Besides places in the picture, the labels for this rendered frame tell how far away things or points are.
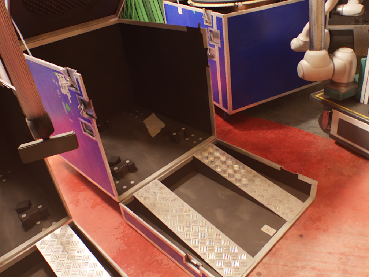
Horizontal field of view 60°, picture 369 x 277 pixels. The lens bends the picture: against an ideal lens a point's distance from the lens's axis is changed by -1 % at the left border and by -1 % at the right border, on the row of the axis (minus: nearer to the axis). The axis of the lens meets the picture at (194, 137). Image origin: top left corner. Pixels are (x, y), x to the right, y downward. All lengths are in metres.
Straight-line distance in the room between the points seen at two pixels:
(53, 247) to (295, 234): 1.29
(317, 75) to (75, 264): 1.86
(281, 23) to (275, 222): 1.56
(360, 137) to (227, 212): 1.05
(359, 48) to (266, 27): 2.22
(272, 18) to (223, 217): 1.56
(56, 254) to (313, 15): 2.07
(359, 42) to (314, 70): 2.54
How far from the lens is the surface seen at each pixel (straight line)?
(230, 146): 2.32
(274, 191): 2.08
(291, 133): 2.75
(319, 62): 2.35
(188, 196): 2.11
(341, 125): 2.51
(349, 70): 2.45
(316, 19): 2.34
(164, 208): 1.91
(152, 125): 2.66
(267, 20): 2.67
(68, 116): 2.00
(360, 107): 2.51
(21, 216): 2.06
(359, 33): 5.06
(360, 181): 2.33
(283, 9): 2.75
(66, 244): 1.90
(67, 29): 2.66
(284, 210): 2.00
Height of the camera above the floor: 1.43
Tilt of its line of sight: 31 degrees down
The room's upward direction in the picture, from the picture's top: 7 degrees counter-clockwise
